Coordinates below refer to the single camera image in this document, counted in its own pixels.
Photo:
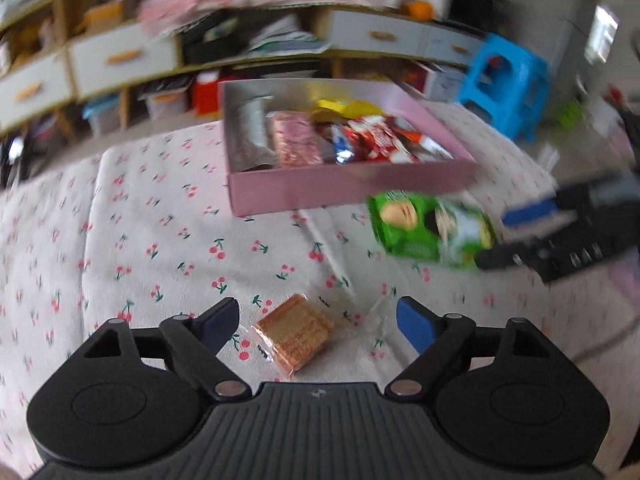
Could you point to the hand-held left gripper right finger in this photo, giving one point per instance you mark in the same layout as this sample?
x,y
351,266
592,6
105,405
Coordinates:
x,y
415,327

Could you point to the clear packet brown biscuits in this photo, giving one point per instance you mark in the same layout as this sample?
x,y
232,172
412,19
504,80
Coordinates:
x,y
295,332

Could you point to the grey silver long packet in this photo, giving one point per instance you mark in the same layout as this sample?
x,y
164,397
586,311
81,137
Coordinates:
x,y
252,135

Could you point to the clear packet pink snack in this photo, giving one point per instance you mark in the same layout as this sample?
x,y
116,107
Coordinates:
x,y
295,140

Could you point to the wooden white cabinet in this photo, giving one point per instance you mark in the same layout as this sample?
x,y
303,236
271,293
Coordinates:
x,y
65,20

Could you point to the small orange box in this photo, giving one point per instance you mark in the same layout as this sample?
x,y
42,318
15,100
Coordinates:
x,y
102,17

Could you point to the yellow snack packet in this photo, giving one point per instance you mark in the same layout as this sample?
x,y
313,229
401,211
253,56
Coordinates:
x,y
345,109

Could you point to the green snack packet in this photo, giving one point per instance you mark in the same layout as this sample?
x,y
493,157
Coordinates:
x,y
420,230

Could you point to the white patterned box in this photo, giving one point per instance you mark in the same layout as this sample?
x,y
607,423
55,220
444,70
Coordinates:
x,y
447,82

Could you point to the pink cardboard box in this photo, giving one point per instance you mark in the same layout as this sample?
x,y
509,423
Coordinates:
x,y
310,190

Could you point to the pink floral cloth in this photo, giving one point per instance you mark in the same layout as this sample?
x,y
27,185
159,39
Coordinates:
x,y
200,2

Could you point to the blue plastic stool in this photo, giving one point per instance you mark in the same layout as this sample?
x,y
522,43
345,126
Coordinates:
x,y
505,80

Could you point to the orange fruit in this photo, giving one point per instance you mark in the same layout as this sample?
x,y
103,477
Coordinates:
x,y
420,9

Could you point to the clear bin blue lid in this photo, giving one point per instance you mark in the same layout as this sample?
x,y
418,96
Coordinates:
x,y
102,115

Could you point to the red printed box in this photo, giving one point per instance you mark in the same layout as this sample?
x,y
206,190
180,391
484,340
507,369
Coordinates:
x,y
415,76

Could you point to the cherry print tablecloth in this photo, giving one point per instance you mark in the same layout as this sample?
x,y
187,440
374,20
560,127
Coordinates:
x,y
125,220

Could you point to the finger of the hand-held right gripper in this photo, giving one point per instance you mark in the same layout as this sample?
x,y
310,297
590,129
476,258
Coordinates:
x,y
510,257
530,214

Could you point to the red white candy packet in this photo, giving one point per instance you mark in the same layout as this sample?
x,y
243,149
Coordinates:
x,y
380,137

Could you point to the stack of folded papers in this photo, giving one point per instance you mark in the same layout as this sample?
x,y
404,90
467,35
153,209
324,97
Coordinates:
x,y
285,37

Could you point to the black open box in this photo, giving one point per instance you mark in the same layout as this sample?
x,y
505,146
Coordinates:
x,y
212,40

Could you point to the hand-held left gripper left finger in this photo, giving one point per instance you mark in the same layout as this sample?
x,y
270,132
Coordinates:
x,y
222,323

